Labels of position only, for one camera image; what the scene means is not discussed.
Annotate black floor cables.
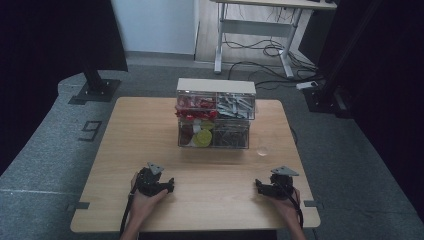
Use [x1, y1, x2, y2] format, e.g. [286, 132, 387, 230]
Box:
[222, 3, 322, 91]

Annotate dark red round roll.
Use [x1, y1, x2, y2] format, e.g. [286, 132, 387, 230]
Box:
[179, 123, 195, 146]

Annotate pile of grey metal pieces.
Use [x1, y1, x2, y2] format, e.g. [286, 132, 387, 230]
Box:
[217, 93, 256, 120]

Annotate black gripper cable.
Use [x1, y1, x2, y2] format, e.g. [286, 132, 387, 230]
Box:
[119, 181, 139, 237]
[278, 181, 305, 229]

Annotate person's left hand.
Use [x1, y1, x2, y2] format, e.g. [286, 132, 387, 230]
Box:
[129, 173, 170, 222]

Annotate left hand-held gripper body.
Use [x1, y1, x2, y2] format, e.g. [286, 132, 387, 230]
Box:
[134, 162, 167, 198]

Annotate clear glass cup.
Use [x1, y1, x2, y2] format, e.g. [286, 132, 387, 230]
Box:
[255, 131, 271, 158]

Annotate white power strip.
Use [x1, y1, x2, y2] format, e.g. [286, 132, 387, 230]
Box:
[295, 80, 320, 91]

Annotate pile of red pieces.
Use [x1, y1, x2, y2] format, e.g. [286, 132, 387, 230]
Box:
[174, 94, 219, 122]

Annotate dark curtain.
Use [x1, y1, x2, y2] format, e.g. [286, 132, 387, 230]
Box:
[316, 0, 424, 214]
[0, 0, 129, 176]

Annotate clear drawer organizer white top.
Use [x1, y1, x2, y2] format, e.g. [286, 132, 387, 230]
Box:
[175, 77, 257, 150]

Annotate yellow-green round disc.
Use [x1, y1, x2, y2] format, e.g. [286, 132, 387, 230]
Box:
[192, 128, 214, 148]

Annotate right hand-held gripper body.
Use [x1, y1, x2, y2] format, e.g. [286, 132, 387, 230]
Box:
[265, 165, 300, 201]

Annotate white metal-legged desk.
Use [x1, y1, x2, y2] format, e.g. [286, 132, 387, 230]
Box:
[209, 0, 338, 80]

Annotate black stand with base plate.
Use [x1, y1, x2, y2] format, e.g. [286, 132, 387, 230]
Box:
[67, 64, 122, 106]

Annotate person's right hand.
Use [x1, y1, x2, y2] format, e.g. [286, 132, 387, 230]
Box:
[266, 188, 303, 226]

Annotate black stand frame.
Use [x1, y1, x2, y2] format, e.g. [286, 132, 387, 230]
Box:
[302, 0, 384, 119]

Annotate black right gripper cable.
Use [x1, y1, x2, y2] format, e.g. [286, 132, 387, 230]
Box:
[278, 181, 305, 229]

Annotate black tape strip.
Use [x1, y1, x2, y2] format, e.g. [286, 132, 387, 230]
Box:
[65, 201, 91, 212]
[302, 199, 325, 211]

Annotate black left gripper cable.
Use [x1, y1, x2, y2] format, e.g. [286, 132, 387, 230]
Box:
[119, 181, 139, 237]

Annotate pile of dark small pieces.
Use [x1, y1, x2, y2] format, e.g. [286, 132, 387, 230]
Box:
[213, 120, 250, 148]

